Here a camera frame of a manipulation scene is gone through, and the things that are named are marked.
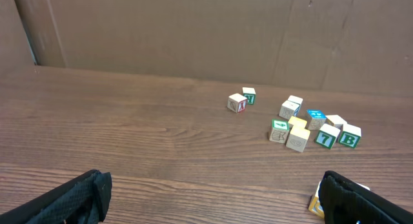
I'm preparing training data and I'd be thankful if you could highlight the white block teal side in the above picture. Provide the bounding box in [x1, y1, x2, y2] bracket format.
[314, 124, 340, 149]

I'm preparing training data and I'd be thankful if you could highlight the white letter block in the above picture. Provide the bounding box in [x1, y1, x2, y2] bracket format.
[326, 114, 347, 129]

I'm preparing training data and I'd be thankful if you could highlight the white block far top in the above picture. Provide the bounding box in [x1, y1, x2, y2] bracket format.
[288, 95, 303, 106]

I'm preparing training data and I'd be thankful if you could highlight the white cream block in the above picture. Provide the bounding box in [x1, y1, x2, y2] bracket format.
[308, 182, 325, 218]

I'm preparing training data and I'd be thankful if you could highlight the white block green side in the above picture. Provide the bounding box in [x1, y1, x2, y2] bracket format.
[242, 87, 256, 105]

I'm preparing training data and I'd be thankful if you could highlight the white block red side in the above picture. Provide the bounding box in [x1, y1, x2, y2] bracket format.
[227, 93, 247, 113]

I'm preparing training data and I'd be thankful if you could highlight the cardboard backdrop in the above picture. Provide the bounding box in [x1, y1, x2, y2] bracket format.
[1, 0, 412, 97]

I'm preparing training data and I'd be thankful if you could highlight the blue top block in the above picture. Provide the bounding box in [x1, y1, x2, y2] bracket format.
[305, 109, 327, 130]

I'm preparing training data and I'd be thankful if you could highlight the yellow block lower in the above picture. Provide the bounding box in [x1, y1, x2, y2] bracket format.
[286, 125, 310, 152]

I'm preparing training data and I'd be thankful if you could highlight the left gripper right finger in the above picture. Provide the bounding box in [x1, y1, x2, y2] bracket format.
[318, 170, 412, 224]

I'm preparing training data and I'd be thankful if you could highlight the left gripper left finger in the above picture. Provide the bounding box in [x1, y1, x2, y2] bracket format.
[1, 169, 112, 224]

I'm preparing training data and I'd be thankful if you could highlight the yellow block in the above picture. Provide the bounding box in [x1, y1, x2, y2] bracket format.
[288, 116, 307, 128]
[286, 125, 310, 152]

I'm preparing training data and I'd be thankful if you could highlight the yellow block upper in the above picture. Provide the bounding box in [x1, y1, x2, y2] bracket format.
[288, 116, 307, 128]

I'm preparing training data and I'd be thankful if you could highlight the white block green edge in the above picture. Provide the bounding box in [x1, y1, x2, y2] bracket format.
[337, 123, 362, 148]

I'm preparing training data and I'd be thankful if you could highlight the green number four block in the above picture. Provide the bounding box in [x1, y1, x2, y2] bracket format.
[268, 119, 290, 144]

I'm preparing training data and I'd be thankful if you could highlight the white block blue side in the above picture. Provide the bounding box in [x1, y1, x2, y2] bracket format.
[279, 100, 300, 119]

